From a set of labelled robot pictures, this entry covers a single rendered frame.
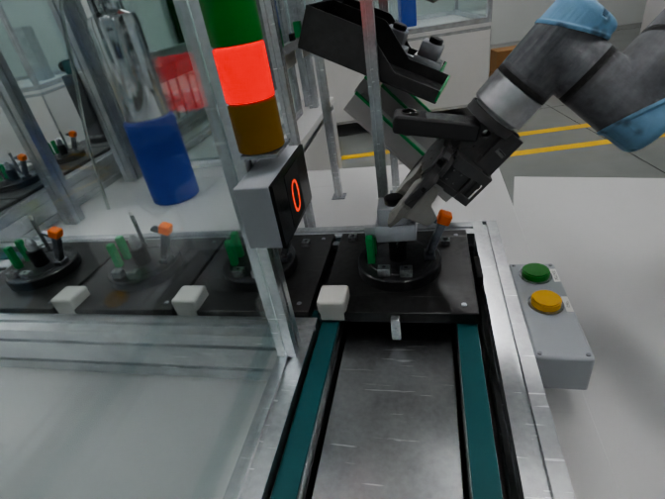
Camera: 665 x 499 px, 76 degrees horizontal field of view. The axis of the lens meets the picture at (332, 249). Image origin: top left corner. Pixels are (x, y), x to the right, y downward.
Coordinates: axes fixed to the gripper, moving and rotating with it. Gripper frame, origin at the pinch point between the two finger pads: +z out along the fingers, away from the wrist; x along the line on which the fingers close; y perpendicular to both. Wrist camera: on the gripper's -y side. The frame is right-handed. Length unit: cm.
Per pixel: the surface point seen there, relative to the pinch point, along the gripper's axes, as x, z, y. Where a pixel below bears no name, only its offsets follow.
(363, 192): 54, 26, 5
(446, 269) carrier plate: -1.2, 2.7, 13.7
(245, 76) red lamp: -21.0, -12.5, -24.5
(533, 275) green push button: -3.3, -6.0, 23.3
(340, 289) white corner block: -9.0, 12.0, 0.0
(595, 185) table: 51, -15, 51
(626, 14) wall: 922, -172, 348
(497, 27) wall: 883, -27, 163
